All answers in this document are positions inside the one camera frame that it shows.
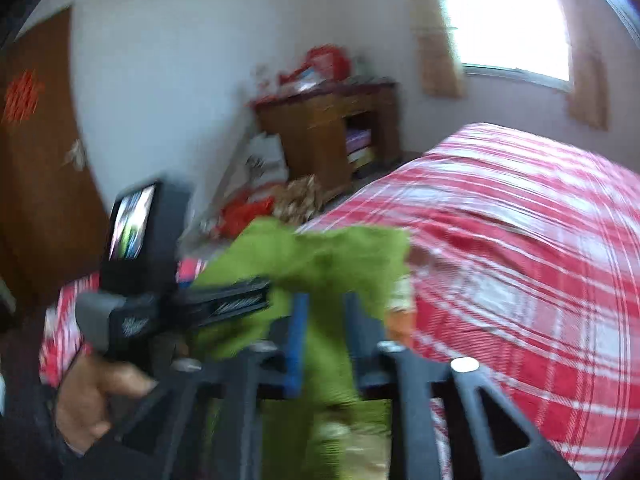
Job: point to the red plastic bag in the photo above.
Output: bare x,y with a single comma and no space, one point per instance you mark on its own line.
245,217

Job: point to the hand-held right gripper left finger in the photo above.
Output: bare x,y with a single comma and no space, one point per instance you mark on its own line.
297,340

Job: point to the bed with red plaid sheet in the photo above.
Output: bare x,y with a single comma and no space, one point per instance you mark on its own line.
525,260

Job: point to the white bag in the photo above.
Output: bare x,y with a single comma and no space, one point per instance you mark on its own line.
262,160

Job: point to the beige curtain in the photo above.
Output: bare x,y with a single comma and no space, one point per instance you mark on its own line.
437,50
585,85

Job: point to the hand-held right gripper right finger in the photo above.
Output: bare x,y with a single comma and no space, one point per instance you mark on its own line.
367,360

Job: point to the person's left forearm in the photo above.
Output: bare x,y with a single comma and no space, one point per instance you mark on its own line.
30,435

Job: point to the wooden door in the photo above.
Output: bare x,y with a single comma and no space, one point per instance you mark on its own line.
40,170

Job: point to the window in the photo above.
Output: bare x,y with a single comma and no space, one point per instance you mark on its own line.
500,20

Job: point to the person's left hand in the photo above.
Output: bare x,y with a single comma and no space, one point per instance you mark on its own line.
85,400

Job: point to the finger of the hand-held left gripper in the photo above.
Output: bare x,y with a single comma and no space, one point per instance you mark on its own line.
235,302

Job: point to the wooden desk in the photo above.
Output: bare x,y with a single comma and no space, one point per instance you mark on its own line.
310,135

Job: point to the brown patterned cloth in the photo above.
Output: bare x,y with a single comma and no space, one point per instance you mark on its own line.
300,200

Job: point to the red door decoration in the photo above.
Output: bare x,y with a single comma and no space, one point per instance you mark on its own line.
22,95

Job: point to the green garment with orange stripes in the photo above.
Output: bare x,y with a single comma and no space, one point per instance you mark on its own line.
325,270

